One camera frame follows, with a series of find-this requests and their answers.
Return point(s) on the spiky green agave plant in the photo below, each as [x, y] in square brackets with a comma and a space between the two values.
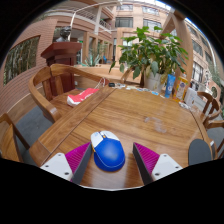
[92, 60]

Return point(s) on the yellow liquid bottle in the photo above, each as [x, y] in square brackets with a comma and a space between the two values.
[180, 89]

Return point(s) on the dark wooden pedestal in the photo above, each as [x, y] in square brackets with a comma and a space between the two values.
[61, 53]

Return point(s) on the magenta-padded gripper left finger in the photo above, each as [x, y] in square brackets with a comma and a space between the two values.
[76, 156]

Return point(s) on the large green potted plant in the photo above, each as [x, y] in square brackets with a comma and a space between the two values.
[150, 53]

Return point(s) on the blue and white computer mouse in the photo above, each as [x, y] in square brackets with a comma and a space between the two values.
[108, 153]

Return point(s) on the red and white folded item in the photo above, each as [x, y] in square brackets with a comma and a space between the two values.
[80, 97]

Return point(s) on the blue tube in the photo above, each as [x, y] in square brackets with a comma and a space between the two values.
[169, 86]

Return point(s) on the dark bust statue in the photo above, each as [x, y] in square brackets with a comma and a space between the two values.
[64, 34]

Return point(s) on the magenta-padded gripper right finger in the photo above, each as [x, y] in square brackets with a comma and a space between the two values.
[148, 158]

